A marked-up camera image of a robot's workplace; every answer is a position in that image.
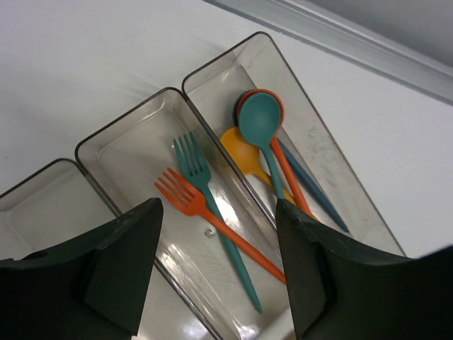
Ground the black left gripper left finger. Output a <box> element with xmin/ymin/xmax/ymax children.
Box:
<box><xmin>1</xmin><ymin>198</ymin><xmax>164</xmax><ymax>339</ymax></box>

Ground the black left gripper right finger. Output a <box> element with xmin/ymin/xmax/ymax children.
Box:
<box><xmin>275</xmin><ymin>199</ymin><xmax>452</xmax><ymax>339</ymax></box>

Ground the dark blue plastic spoon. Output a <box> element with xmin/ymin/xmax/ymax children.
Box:
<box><xmin>234</xmin><ymin>96</ymin><xmax>349</xmax><ymax>232</ymax></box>

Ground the orange plastic fork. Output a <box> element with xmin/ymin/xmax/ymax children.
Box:
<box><xmin>154</xmin><ymin>167</ymin><xmax>287</xmax><ymax>285</ymax></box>

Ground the teal plastic fork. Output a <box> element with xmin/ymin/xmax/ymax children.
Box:
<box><xmin>173</xmin><ymin>132</ymin><xmax>263</xmax><ymax>314</ymax></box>

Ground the yellow plastic spoon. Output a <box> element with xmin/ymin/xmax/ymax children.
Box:
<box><xmin>220</xmin><ymin>127</ymin><xmax>306</xmax><ymax>208</ymax></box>

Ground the orange plastic spoon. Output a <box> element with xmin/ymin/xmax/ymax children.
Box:
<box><xmin>236</xmin><ymin>89</ymin><xmax>313</xmax><ymax>216</ymax></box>

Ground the teal plastic spoon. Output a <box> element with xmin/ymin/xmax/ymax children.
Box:
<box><xmin>237</xmin><ymin>91</ymin><xmax>285</xmax><ymax>199</ymax></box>

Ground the clear outer container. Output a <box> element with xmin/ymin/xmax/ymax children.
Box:
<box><xmin>1</xmin><ymin>159</ymin><xmax>115</xmax><ymax>260</ymax></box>

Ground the clear middle container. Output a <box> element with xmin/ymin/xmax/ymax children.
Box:
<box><xmin>75</xmin><ymin>88</ymin><xmax>289</xmax><ymax>339</ymax></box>

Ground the clear spoon container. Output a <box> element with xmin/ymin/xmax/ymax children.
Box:
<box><xmin>182</xmin><ymin>32</ymin><xmax>404</xmax><ymax>255</ymax></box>

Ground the aluminium table frame rail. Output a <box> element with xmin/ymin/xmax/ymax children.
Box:
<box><xmin>211</xmin><ymin>1</ymin><xmax>452</xmax><ymax>105</ymax></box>

